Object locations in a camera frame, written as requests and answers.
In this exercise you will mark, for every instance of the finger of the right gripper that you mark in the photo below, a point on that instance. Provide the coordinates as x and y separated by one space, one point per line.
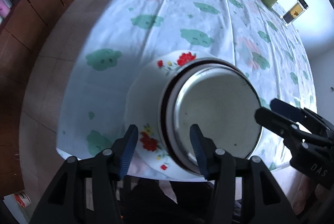
285 128
315 123

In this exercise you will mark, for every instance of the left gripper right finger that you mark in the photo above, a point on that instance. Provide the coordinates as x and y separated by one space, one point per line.
245 191

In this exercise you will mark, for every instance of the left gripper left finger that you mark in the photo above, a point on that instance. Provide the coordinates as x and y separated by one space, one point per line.
83 191

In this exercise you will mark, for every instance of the red floral white plate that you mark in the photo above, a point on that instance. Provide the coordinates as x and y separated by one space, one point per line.
151 160

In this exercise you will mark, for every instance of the stainless steel bowl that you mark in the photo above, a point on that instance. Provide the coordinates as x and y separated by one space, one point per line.
217 97

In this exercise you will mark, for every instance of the red white package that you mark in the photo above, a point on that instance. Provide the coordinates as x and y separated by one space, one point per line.
22 199

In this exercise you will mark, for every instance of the clear jar black lid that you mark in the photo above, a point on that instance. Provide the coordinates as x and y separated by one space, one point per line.
295 11

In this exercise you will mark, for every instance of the brown wooden sideboard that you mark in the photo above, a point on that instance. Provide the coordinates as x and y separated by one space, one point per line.
23 33

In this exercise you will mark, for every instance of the cloud pattern tablecloth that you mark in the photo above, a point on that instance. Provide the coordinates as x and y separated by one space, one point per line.
131 33

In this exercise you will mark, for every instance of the pink thermos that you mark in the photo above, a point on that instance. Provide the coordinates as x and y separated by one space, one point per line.
4 9

